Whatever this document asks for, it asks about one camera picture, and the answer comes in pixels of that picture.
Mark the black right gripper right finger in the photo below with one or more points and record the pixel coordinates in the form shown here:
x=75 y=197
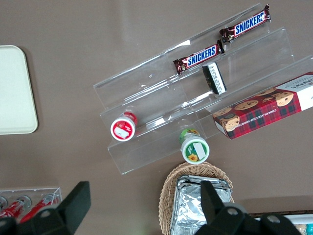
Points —
x=212 y=210

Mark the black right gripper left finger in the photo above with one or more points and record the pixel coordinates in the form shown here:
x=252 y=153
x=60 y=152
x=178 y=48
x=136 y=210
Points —
x=73 y=208

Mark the light woven wicker basket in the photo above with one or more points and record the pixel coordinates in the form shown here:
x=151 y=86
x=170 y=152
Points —
x=168 y=186

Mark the white rectangular snack tray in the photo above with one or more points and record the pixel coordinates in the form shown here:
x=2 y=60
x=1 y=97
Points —
x=298 y=218

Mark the beige plastic serving tray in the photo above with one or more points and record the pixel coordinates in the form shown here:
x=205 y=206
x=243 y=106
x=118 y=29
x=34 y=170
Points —
x=14 y=90

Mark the clear acrylic bottle rack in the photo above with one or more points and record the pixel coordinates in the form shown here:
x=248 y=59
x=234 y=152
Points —
x=55 y=192

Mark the stacked aluminium foil containers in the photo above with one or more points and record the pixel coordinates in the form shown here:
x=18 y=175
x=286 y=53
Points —
x=188 y=205

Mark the red cola bottle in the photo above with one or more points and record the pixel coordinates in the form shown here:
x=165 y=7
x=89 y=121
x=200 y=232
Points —
x=36 y=206
x=14 y=206

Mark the green lidded small cup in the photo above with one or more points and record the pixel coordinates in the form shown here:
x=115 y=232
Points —
x=195 y=149

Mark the clear bag of crackers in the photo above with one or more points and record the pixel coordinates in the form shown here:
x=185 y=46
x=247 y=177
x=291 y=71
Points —
x=302 y=228

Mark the red lidded small cup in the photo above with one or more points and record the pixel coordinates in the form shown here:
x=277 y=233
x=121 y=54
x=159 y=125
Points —
x=123 y=128

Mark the teal snack packet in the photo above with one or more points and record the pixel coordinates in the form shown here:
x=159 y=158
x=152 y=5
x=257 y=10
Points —
x=310 y=228

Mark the red tartan cookie box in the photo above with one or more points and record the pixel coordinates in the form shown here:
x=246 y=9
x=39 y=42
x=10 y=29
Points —
x=259 y=115

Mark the clear acrylic stepped shelf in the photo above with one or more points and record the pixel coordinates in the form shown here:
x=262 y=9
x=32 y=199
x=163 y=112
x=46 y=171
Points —
x=151 y=98

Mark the small black white box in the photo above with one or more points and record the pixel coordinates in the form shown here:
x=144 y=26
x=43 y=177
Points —
x=214 y=78

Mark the Snickers chocolate bar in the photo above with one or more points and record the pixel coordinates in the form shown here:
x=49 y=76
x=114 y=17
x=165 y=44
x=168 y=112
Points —
x=247 y=24
x=200 y=55

